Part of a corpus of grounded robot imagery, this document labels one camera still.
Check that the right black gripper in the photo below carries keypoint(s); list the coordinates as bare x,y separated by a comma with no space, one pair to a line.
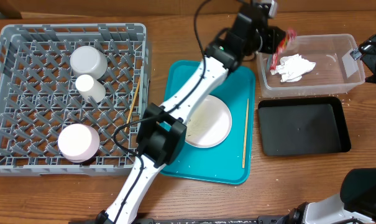
371,55

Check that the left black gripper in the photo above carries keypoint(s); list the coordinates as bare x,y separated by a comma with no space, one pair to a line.
270,39

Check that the red sauce packet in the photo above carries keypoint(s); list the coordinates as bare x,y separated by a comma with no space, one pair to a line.
287,40

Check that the white napkin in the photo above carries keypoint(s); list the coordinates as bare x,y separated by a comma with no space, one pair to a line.
292,68

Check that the large white plate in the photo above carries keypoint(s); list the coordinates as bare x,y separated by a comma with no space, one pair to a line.
210,124

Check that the wooden chopstick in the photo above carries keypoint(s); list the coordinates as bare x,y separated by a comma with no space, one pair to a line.
133,101
245,134

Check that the grey bowl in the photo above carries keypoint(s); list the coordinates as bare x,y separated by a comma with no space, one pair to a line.
88,60

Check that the white plastic cup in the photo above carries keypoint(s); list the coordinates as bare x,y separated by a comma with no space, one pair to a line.
87,86

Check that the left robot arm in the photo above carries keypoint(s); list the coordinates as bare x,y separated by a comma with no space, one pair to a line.
162,129

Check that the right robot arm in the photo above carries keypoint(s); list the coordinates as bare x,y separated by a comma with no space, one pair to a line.
356,202

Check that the grey dishwasher rack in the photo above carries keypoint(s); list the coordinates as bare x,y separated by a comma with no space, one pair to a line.
38,96

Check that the clear plastic bin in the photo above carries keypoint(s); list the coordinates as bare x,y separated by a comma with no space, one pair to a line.
335,70

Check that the black plastic tray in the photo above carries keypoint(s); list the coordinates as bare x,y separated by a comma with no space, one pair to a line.
302,126

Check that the teal plastic tray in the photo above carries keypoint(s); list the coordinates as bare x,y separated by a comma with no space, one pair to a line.
223,163

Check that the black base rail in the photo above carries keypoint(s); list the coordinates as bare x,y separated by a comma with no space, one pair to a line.
266,219

